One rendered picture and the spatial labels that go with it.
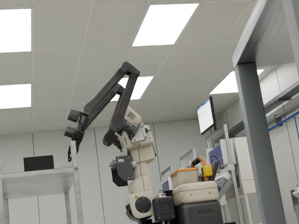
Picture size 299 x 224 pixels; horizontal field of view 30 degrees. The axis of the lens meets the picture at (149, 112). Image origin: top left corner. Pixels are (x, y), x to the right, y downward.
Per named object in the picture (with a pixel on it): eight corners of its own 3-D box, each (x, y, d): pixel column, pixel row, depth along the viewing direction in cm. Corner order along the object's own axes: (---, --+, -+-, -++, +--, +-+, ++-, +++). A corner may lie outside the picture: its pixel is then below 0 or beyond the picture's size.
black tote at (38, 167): (54, 173, 329) (53, 154, 332) (24, 176, 325) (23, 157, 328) (51, 187, 383) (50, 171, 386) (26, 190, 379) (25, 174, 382)
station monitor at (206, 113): (214, 126, 717) (209, 96, 727) (201, 137, 772) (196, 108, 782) (224, 126, 720) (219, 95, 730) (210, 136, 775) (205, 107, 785)
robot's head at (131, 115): (138, 126, 388) (122, 111, 388) (143, 118, 368) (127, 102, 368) (125, 140, 383) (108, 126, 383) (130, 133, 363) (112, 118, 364)
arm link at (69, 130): (86, 124, 388) (85, 126, 396) (70, 118, 387) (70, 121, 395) (79, 139, 384) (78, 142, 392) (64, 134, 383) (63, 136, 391)
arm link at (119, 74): (131, 65, 359) (129, 71, 369) (125, 60, 359) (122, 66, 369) (89, 114, 345) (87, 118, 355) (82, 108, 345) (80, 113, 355)
